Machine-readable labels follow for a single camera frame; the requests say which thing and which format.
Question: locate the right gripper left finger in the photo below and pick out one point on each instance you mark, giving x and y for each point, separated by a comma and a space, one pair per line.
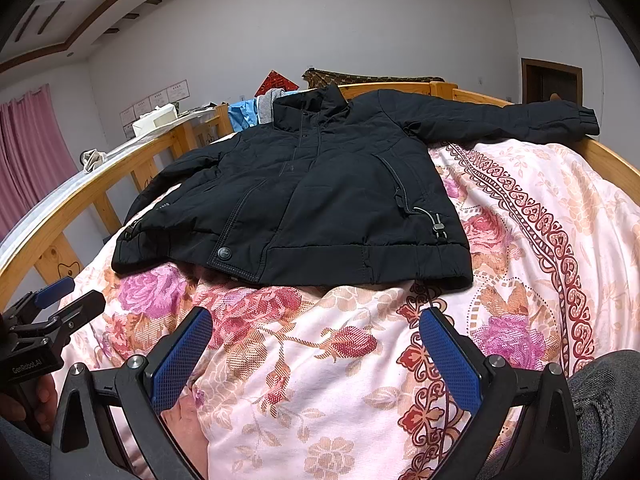
85, 440

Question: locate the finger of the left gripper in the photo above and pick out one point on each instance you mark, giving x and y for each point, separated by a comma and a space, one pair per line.
57, 330
28, 308

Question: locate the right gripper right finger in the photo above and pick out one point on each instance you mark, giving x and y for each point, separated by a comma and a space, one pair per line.
545, 443

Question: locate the black padded jacket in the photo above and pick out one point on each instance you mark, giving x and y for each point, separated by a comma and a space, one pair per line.
331, 192

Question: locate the person's left hand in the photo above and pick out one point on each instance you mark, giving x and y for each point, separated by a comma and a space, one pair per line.
42, 399

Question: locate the grey trouser leg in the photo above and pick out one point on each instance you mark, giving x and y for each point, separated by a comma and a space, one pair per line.
605, 395

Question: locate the pink curtain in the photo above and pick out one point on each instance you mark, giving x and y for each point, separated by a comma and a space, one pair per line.
34, 156

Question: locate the pink floral quilt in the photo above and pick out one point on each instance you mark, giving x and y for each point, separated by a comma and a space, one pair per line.
316, 383

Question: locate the white box on shelf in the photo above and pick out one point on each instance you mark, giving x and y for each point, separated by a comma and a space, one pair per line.
159, 117

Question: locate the dark framed picture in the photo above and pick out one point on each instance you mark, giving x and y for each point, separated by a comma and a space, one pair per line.
546, 81

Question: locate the brown patterned cloth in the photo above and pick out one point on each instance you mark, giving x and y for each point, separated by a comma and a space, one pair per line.
320, 78

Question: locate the wooden bed frame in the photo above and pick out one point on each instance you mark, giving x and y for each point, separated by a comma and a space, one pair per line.
38, 240

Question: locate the crumpled cloth on rail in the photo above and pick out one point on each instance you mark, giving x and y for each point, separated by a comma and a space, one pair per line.
92, 159

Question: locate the blue shirt on rail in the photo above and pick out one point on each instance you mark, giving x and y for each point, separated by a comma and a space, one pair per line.
243, 114

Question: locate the grey garment on rail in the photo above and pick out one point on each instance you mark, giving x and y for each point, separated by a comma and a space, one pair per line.
264, 104

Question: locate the red paper wall decoration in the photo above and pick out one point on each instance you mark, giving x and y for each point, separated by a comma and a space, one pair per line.
275, 80

